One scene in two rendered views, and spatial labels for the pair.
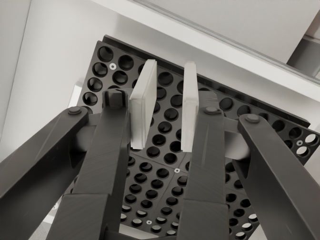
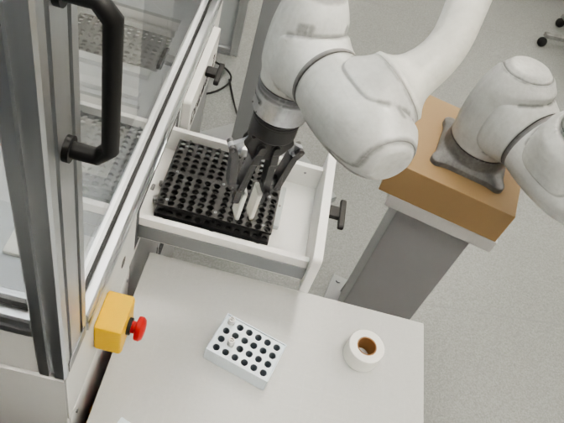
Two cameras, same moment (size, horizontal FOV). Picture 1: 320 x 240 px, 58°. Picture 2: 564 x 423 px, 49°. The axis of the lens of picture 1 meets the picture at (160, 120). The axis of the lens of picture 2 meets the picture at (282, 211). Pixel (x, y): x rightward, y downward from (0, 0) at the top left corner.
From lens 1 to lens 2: 0.94 m
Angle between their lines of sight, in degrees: 22
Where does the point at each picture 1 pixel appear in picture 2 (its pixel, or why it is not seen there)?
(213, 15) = (201, 282)
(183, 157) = (222, 190)
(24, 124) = (302, 207)
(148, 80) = (254, 205)
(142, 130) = (257, 186)
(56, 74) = (288, 232)
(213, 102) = (236, 196)
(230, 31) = (189, 274)
